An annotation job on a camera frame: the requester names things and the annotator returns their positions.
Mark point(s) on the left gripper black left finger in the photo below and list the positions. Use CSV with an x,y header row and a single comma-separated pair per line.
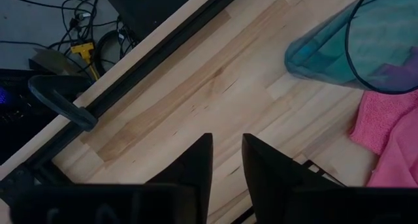
x,y
199,171

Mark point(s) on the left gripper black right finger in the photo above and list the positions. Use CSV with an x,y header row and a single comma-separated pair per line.
x,y
267,178

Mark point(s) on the teal faceted plastic tumbler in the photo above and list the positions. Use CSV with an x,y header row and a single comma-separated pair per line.
x,y
326,54

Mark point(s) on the pink cloth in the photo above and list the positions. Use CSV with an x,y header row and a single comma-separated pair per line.
x,y
392,142

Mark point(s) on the yellow tool on floor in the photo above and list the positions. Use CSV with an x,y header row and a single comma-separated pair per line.
x,y
83,49

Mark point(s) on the large black box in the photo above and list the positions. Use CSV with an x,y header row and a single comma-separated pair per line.
x,y
147,5

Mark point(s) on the olive cardboard piece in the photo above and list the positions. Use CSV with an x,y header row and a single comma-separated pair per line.
x,y
55,62

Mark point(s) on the black computer with blue light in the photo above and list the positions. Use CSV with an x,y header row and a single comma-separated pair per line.
x,y
16,119

